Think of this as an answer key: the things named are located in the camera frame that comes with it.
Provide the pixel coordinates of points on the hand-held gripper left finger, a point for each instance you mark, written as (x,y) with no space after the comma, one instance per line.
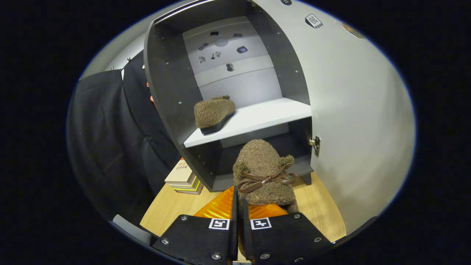
(234,239)

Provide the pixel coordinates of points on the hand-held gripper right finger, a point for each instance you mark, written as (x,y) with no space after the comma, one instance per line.
(247,239)

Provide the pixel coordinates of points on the brown fuzzy shoe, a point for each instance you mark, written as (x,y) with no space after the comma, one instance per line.
(263,158)
(213,112)

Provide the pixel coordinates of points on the white shoe cabinet door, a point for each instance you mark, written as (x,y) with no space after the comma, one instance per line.
(360,129)

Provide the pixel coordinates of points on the metal door hinge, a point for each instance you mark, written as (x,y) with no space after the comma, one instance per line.
(316,145)

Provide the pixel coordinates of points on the yellow-edged book stack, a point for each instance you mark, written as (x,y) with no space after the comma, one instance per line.
(187,188)

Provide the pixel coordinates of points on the beige orange book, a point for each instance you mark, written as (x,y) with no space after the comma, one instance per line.
(178,173)

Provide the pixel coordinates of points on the light grey panel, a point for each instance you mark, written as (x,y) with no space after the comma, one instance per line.
(130,228)

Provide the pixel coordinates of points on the black backdrop cloth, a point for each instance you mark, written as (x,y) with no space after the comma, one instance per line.
(103,147)

